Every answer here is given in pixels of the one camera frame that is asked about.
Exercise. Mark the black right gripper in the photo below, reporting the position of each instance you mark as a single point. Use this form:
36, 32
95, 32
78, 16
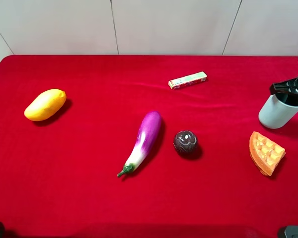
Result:
287, 91

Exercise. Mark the pale blue cup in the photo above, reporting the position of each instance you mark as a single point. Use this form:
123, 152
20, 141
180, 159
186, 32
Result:
275, 114

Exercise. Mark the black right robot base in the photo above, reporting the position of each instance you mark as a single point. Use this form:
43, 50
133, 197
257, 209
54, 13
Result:
288, 232

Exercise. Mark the orange waffle slice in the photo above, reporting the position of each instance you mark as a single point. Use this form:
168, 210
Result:
265, 153

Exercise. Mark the green white candy pack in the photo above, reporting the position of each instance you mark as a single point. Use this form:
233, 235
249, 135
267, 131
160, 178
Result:
187, 80

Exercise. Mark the dark purple mangosteen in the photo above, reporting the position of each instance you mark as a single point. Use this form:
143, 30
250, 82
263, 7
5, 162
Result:
185, 142

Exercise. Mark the purple eggplant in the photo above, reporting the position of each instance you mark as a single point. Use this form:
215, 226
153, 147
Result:
147, 135

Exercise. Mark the red velvet tablecloth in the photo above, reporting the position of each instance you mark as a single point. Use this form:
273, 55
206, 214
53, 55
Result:
58, 177

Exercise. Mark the yellow mango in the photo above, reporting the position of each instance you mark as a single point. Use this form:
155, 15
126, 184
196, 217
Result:
45, 105

